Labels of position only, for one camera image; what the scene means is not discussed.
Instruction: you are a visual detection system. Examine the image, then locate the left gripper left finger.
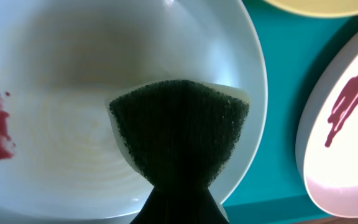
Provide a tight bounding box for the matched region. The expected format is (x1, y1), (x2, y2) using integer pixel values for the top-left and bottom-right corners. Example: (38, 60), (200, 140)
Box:
(131, 187), (184, 224)

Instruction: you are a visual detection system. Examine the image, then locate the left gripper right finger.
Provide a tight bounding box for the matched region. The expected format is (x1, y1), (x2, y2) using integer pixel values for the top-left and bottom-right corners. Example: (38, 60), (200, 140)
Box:
(183, 188), (229, 224)

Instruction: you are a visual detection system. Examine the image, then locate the green scrubbing sponge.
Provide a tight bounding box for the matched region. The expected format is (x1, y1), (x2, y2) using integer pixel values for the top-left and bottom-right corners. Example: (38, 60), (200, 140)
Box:
(107, 80), (250, 191)

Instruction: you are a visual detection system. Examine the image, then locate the light blue plate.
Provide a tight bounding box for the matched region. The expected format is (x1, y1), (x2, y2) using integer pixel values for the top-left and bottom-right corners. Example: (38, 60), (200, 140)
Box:
(0, 0), (267, 223)

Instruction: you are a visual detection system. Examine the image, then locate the teal plastic tray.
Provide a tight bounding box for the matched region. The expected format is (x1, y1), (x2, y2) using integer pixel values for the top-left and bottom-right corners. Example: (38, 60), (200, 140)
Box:
(224, 1), (358, 223)

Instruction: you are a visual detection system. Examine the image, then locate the white pink plate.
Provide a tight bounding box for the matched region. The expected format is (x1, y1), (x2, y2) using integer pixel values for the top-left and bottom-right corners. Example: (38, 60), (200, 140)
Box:
(295, 33), (358, 218)

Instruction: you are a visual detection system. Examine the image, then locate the yellow-green plate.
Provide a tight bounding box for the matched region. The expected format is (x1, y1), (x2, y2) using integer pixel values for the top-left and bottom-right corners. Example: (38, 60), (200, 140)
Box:
(265, 0), (358, 18)

